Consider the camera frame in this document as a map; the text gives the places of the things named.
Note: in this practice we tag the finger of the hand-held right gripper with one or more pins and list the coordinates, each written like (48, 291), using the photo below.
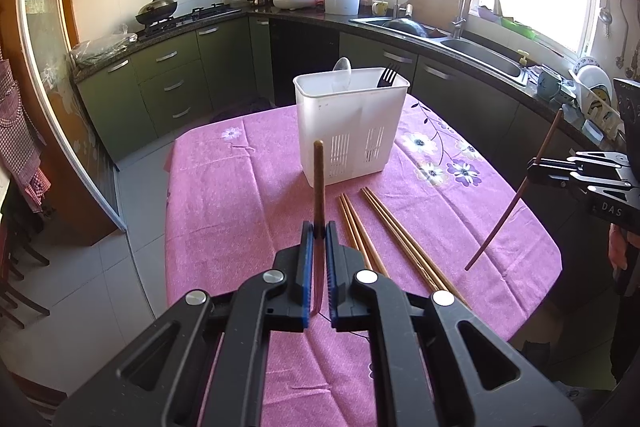
(555, 179)
(600, 161)

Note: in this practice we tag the yellow white mug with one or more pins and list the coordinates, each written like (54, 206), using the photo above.
(378, 8)

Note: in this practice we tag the black wok with lid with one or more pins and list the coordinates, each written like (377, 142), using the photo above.
(157, 8)

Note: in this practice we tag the black fork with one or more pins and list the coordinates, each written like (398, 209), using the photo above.
(387, 77)

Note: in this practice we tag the dark brown wooden chopstick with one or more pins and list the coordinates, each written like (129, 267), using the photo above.
(318, 182)
(500, 227)

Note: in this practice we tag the black gas stove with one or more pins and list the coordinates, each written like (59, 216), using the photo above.
(195, 18)

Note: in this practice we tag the white plastic utensil holder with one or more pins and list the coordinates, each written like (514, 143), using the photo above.
(345, 117)

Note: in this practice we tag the black pan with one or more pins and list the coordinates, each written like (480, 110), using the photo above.
(405, 27)

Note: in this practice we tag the plastic bag of greens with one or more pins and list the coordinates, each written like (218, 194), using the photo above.
(100, 49)

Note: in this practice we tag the green basin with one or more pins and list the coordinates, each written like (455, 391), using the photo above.
(517, 28)

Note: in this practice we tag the checked pink apron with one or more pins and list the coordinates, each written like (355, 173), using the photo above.
(20, 147)

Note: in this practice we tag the dish rack with plates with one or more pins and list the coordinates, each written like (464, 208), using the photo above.
(595, 92)

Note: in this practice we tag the pink floral tablecloth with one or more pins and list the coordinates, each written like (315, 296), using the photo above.
(240, 207)

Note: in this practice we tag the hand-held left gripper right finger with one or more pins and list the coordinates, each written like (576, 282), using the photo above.
(332, 267)

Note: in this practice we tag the steel double sink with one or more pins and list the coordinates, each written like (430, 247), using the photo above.
(480, 52)

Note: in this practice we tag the green base cabinets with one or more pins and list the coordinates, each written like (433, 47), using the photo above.
(165, 77)

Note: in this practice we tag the dark wooden chair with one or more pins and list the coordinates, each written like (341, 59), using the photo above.
(15, 267)

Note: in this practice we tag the light wooden chopstick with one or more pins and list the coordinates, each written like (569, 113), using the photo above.
(400, 239)
(425, 257)

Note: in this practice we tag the grey green mug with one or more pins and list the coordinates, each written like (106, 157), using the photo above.
(549, 84)

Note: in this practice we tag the sliding glass door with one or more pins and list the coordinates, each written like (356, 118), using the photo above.
(50, 57)

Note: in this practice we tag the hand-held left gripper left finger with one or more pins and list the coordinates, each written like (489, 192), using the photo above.
(308, 267)

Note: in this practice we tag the person's right hand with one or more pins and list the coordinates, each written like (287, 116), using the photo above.
(617, 249)

